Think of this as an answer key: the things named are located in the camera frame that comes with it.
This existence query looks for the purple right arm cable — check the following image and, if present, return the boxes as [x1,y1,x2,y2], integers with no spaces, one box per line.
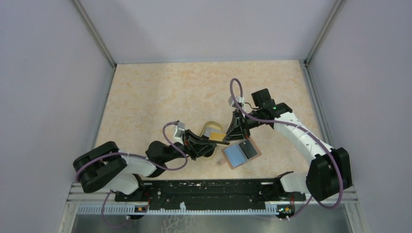
[229,78,343,221]

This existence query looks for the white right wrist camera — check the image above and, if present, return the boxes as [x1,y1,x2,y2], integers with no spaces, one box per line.
[228,96,244,108]

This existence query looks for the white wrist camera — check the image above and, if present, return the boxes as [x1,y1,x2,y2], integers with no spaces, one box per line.
[228,96,244,108]
[173,121,186,143]

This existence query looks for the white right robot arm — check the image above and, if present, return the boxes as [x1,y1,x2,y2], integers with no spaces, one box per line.
[223,88,353,201]

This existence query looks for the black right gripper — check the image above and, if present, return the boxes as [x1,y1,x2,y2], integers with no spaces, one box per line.
[223,108,264,142]

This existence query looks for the beige oval tray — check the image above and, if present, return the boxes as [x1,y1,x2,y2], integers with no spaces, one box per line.
[200,121,224,158]

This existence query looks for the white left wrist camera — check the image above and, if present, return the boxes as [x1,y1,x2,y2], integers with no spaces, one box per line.
[173,121,186,143]

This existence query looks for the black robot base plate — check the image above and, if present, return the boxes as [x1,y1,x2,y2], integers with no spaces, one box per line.
[115,178,306,211]

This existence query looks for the white slotted cable duct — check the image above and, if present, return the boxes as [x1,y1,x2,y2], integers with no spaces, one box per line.
[77,203,279,216]

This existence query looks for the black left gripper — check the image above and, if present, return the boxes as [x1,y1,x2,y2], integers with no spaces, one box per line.
[163,129,217,163]

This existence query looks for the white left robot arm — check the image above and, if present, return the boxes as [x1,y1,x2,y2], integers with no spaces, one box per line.
[72,130,217,201]

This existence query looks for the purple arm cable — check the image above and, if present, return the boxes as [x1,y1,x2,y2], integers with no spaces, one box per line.
[75,121,189,229]
[229,78,343,221]

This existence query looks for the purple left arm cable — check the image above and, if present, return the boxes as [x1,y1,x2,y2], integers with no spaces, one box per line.
[75,121,189,229]

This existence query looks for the gold VIP credit card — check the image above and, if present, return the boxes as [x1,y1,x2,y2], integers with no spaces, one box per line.
[209,132,226,143]

